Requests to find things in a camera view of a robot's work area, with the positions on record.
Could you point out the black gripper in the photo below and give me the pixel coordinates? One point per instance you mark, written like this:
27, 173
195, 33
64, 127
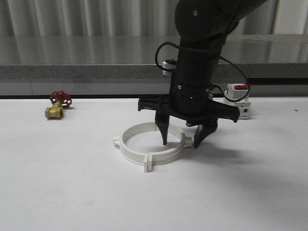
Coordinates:
191, 104

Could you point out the white half pipe clamp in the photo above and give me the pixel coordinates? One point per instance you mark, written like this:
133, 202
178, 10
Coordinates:
139, 158
171, 154

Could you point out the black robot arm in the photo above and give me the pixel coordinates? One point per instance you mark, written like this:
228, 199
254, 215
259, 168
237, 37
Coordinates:
203, 26

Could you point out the brass valve red handwheel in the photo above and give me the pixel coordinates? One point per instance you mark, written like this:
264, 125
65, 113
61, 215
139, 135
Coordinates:
60, 100

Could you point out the grey stone counter ledge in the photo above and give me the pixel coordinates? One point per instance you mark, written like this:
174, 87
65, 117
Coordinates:
32, 66

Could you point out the grey pleated curtain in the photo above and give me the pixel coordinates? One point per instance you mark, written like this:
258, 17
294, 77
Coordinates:
134, 18

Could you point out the white circuit breaker red switch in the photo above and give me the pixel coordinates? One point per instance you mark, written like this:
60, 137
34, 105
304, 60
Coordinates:
236, 91

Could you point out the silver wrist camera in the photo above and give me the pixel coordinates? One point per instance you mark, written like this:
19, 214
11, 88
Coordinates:
169, 64

